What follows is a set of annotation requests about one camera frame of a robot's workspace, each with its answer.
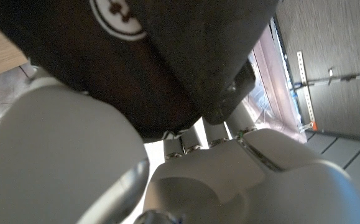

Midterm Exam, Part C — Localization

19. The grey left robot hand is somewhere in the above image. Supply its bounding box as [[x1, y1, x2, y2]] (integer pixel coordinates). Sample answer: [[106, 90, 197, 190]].
[[0, 67, 360, 224]]

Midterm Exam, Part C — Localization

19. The printed window backdrop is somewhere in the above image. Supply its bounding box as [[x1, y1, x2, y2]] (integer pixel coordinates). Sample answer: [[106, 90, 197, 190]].
[[241, 24, 308, 144]]

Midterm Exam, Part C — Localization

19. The black paisley bandana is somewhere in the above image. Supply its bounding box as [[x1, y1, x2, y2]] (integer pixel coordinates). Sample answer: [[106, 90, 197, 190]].
[[0, 0, 280, 141]]

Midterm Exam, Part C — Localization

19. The white slotted metal rail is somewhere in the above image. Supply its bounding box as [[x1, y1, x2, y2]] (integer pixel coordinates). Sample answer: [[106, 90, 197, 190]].
[[296, 50, 319, 132]]

